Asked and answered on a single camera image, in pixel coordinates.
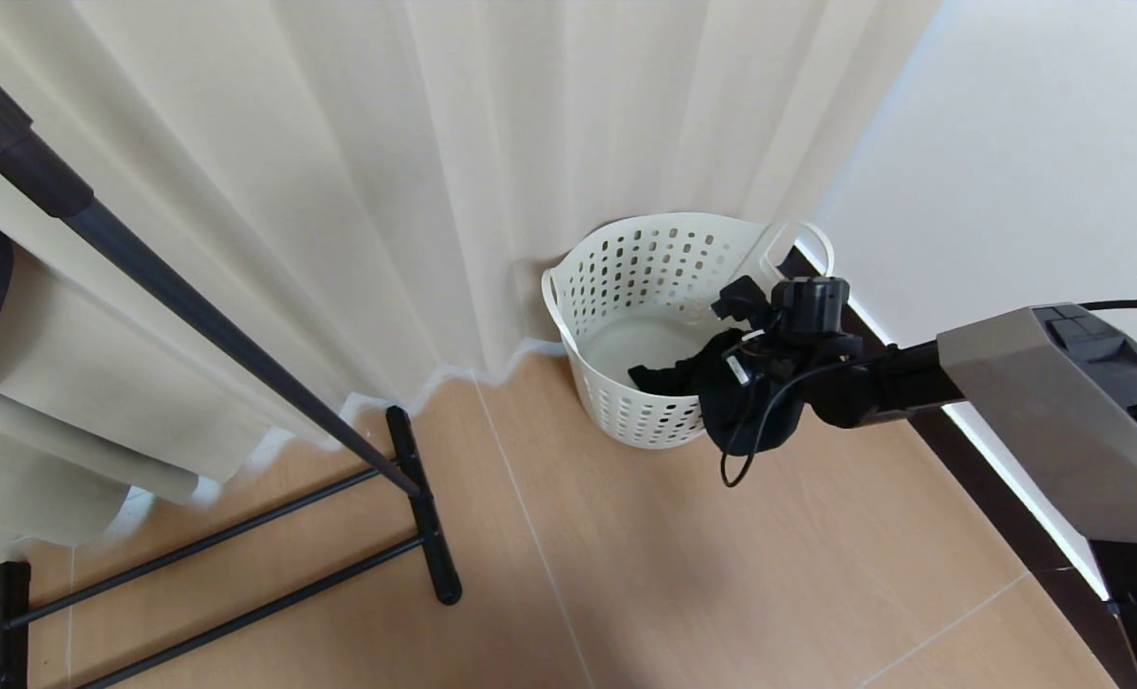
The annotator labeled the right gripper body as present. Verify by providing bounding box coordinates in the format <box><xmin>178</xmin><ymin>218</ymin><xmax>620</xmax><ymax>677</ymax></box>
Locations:
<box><xmin>717</xmin><ymin>330</ymin><xmax>823</xmax><ymax>393</ymax></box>

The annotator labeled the black clothes rack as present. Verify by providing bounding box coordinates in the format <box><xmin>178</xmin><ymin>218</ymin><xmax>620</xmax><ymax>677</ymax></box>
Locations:
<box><xmin>0</xmin><ymin>53</ymin><xmax>462</xmax><ymax>689</ymax></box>

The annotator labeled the beige curtain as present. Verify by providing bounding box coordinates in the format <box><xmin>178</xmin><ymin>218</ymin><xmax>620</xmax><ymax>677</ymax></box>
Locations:
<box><xmin>0</xmin><ymin>0</ymin><xmax>943</xmax><ymax>566</ymax></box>

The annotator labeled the black garment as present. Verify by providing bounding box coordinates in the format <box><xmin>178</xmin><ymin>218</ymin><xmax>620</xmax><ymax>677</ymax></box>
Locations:
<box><xmin>626</xmin><ymin>328</ymin><xmax>809</xmax><ymax>457</ymax></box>

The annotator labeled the white laundry basket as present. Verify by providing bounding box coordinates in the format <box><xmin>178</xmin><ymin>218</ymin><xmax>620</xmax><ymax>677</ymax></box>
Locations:
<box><xmin>542</xmin><ymin>212</ymin><xmax>836</xmax><ymax>451</ymax></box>

